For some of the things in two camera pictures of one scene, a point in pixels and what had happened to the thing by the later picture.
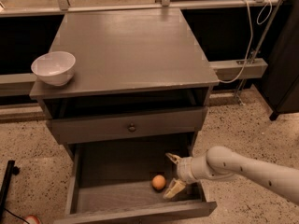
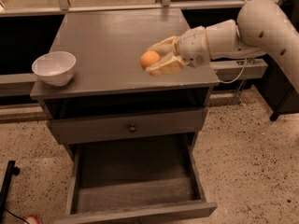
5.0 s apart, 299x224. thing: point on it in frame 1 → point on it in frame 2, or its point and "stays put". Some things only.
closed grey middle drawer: (86, 128) stays put
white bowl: (55, 68) stays put
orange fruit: (159, 181) → (148, 59)
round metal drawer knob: (132, 128) stays put
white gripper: (185, 171) → (192, 47)
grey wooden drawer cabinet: (139, 78) stays put
